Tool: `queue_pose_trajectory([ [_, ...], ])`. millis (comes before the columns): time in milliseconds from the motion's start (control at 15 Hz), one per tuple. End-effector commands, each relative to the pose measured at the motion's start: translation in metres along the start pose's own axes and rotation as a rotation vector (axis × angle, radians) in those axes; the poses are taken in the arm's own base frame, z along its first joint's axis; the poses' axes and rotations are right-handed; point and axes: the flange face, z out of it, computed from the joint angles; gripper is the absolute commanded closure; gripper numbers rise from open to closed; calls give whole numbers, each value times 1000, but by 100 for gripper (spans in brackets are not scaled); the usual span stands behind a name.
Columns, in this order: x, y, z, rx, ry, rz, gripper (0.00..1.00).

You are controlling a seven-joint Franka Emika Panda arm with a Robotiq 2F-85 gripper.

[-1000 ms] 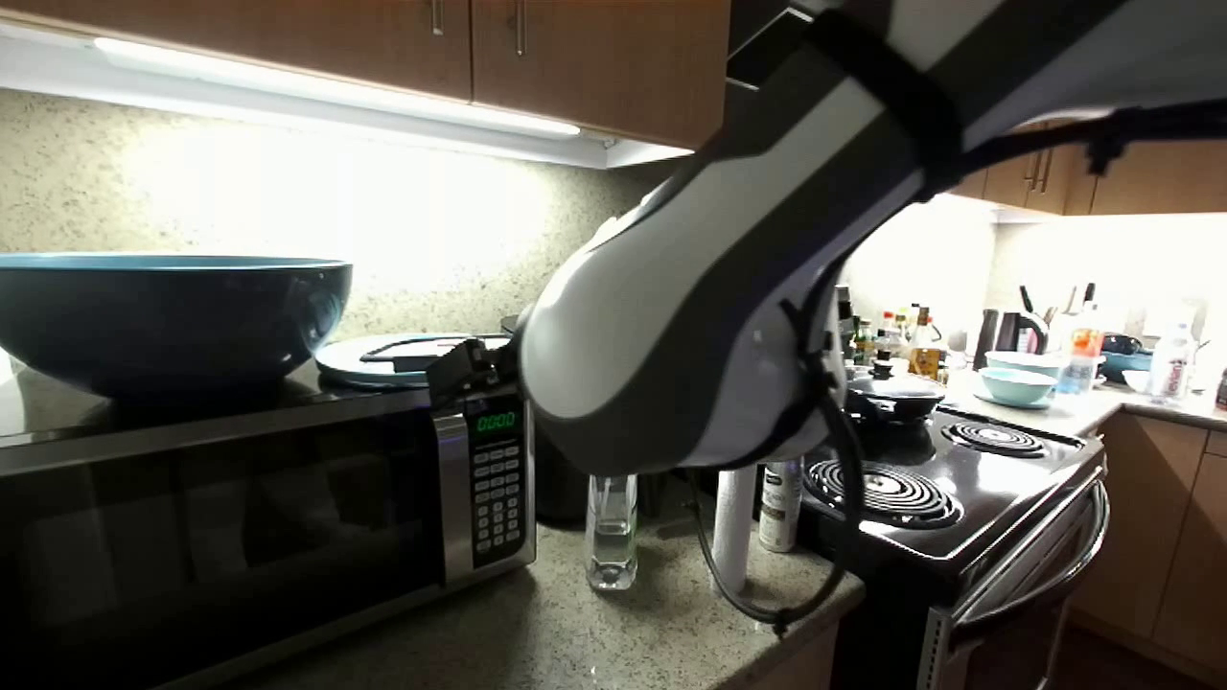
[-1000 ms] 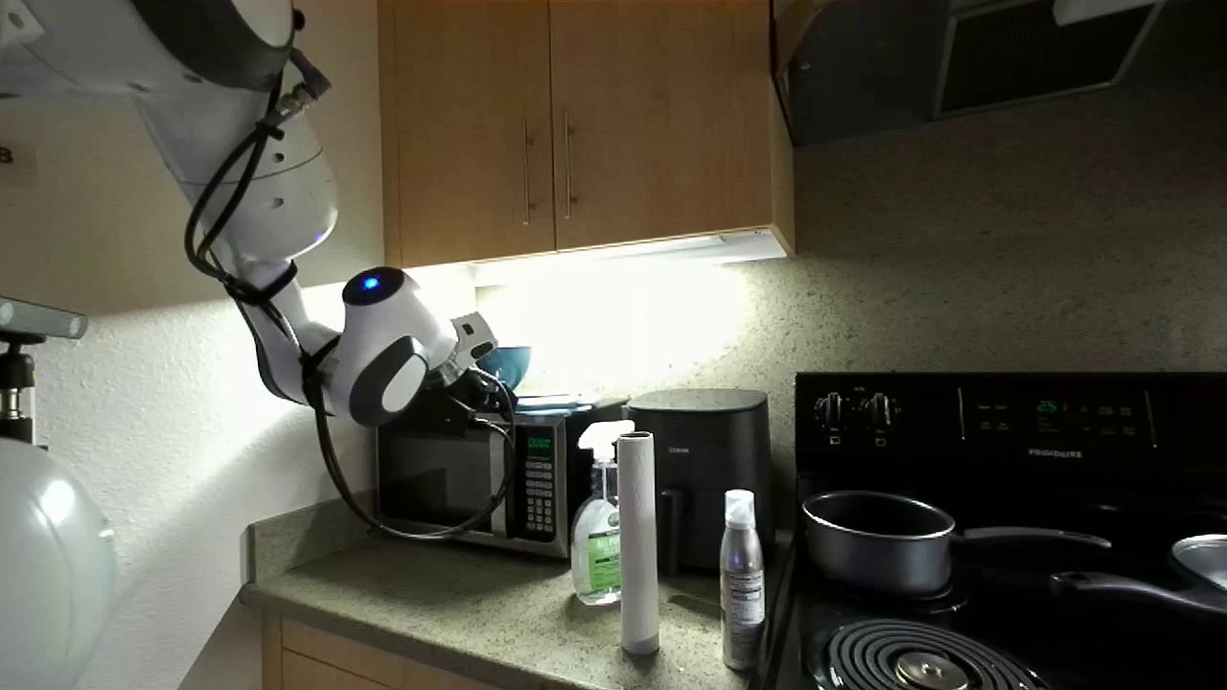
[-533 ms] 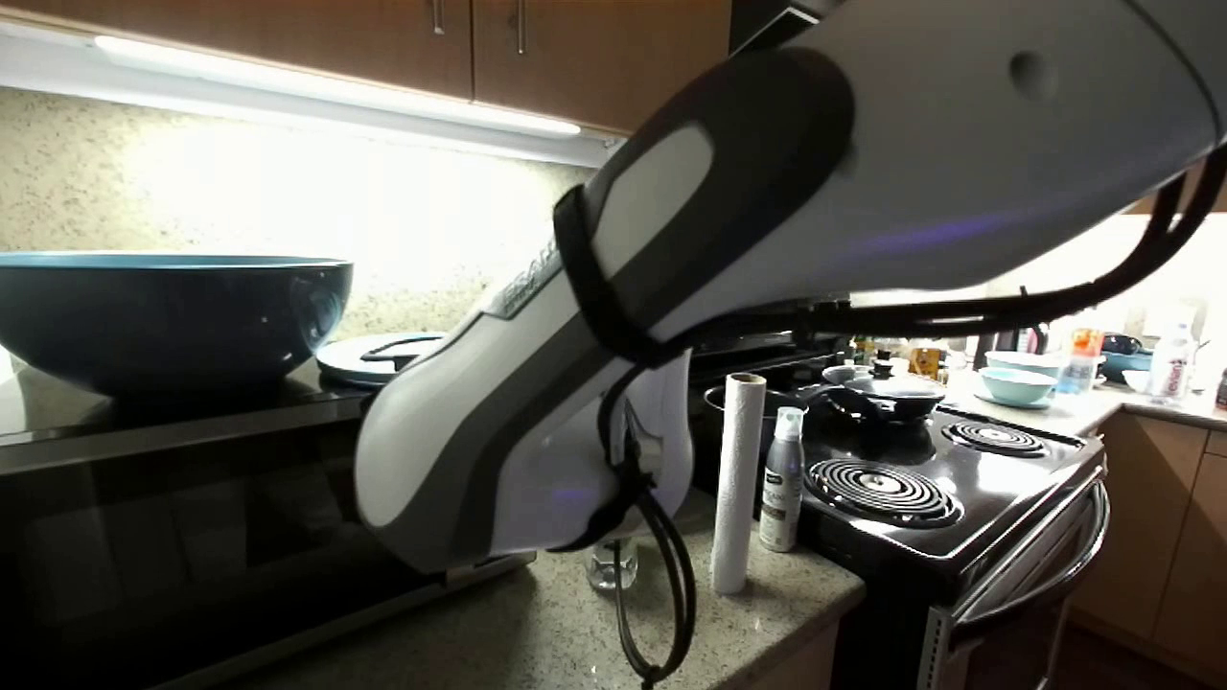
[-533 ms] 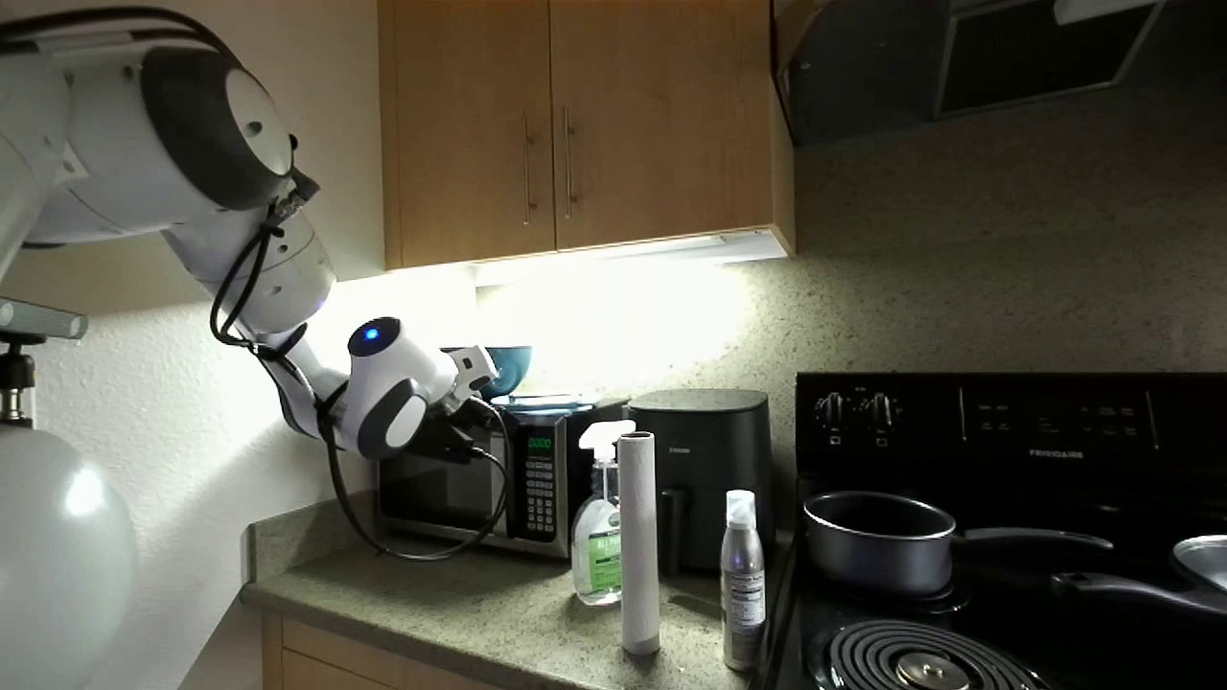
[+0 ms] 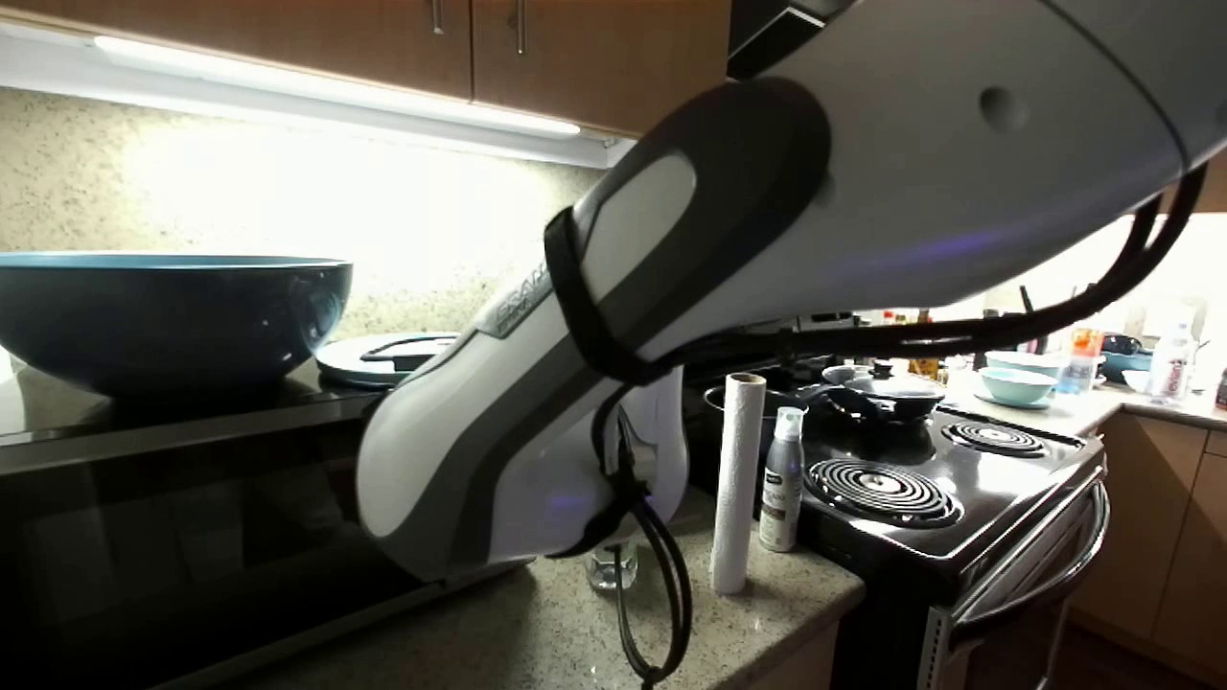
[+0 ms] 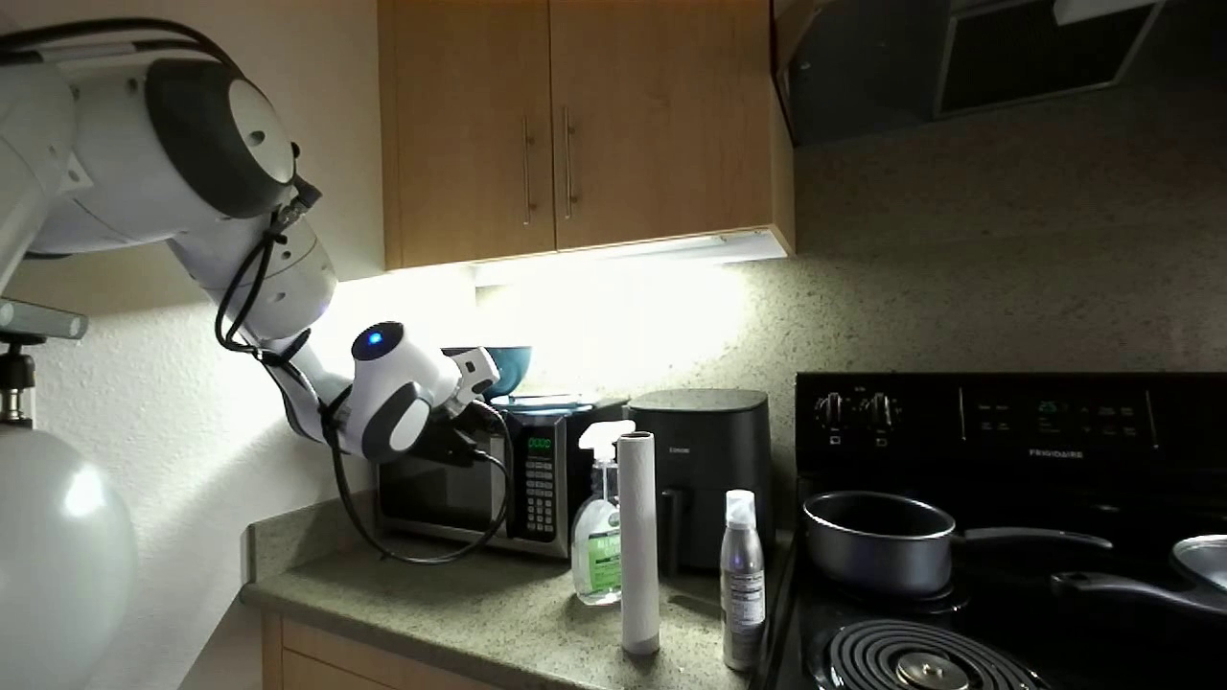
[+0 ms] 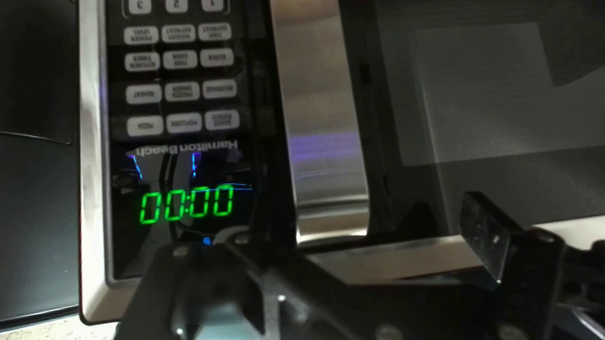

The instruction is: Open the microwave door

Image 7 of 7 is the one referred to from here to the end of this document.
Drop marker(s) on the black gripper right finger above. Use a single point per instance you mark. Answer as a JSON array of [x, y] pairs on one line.
[[523, 276]]

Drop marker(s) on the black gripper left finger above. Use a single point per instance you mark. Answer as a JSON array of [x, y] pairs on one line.
[[190, 289]]

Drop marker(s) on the stainless microwave body with keypad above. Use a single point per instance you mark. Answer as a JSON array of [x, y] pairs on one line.
[[183, 95]]

